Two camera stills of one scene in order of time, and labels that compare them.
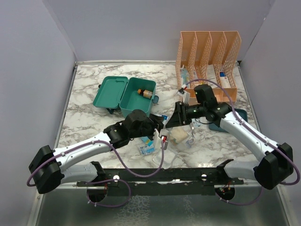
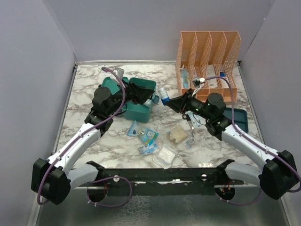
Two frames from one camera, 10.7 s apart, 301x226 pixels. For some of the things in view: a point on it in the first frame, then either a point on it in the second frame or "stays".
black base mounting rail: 184,181 stays
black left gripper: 156,123 -> 138,93
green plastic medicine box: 127,94 stays
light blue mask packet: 196,122 stays
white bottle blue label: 165,117 -> 163,95
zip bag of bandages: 177,135 stays
